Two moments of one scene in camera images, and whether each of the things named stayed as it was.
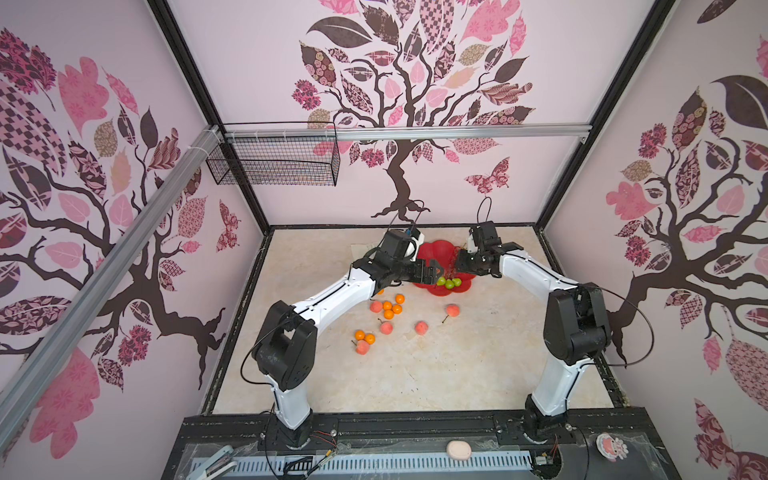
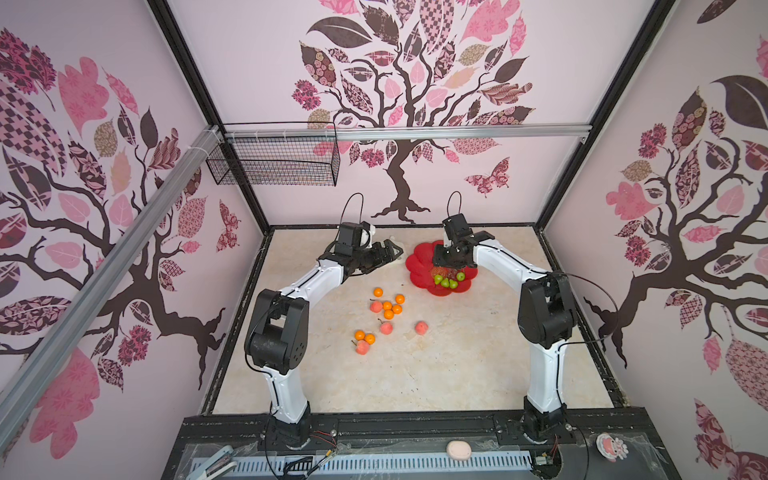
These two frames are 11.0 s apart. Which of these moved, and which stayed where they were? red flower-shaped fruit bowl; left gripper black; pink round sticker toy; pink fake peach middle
Moved: left gripper black
Stayed: red flower-shaped fruit bowl; pink round sticker toy; pink fake peach middle
